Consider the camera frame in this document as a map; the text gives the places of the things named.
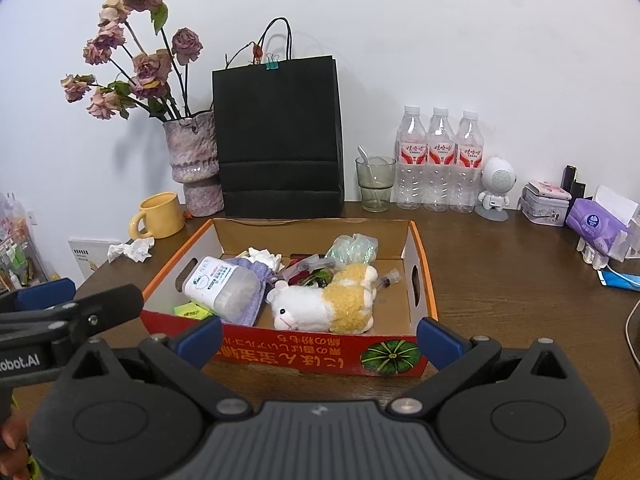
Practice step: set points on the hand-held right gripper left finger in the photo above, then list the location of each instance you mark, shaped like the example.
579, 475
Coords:
200, 340

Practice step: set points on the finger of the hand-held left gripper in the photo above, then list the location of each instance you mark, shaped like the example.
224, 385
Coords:
110, 305
45, 292

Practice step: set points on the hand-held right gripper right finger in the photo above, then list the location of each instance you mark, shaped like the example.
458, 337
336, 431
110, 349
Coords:
440, 337

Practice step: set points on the yellow sticky notes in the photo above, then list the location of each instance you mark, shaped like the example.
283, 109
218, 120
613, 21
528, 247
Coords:
192, 310

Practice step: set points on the white bottle with clear cap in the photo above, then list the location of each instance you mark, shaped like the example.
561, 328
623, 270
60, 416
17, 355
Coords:
215, 280

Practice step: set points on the clear syringe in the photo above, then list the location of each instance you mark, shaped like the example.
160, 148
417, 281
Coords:
387, 280
310, 262

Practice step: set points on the purple knitted pouch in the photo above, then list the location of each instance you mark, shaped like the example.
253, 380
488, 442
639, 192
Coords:
257, 270

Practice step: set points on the cardboard box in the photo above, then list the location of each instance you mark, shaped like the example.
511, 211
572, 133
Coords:
300, 355

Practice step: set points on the white tissue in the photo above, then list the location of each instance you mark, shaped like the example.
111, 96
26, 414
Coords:
137, 250
267, 259

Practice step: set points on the white and yellow alpaca plush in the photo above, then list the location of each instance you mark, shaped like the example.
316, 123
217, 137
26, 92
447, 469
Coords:
310, 310

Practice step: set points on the iridescent plastic bag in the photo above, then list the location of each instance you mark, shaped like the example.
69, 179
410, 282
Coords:
355, 247

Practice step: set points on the green packet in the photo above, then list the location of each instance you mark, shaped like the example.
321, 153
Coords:
320, 277

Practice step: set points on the person's left hand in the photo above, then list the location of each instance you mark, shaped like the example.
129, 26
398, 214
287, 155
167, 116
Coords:
10, 435

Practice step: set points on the white booklet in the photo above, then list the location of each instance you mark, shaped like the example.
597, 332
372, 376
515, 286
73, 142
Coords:
87, 260

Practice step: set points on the clear rack of small packets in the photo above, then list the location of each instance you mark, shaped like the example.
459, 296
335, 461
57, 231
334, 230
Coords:
20, 245

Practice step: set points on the yellow mug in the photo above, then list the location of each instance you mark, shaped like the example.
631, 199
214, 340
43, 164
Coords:
162, 215

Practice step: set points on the glass cup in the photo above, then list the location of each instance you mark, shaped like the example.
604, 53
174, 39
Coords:
375, 195

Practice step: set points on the grey tin box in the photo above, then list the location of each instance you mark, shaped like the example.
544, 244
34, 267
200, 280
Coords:
542, 212

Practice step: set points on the white robot figure speaker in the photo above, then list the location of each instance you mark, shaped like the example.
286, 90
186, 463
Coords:
497, 175

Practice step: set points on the small white vials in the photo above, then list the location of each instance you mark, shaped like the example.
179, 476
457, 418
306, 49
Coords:
592, 255

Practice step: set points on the purple textured vase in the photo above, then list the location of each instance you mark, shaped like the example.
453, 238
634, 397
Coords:
192, 150

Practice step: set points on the clear water bottle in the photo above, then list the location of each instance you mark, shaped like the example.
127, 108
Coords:
411, 160
440, 160
467, 160

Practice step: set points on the pink case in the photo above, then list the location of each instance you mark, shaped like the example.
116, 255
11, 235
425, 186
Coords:
547, 190

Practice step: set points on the purple tissue pack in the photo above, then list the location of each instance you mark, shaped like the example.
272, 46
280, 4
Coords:
592, 222

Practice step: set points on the blue face mask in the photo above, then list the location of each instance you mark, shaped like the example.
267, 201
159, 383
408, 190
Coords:
622, 280

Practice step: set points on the metal spoon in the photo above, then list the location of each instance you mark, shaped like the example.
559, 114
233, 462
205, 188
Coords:
363, 152

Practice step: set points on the black rectangular tube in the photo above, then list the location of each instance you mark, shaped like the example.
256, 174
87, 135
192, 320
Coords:
568, 177
580, 190

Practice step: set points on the white paper box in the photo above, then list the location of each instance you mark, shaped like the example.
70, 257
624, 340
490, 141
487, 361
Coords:
615, 197

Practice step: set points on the black paper bag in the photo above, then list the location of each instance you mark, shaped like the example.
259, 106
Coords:
280, 125

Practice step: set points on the teal binder clip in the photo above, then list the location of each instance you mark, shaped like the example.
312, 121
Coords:
271, 63

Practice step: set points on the small red charm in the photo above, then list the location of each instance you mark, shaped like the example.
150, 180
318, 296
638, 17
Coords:
257, 52

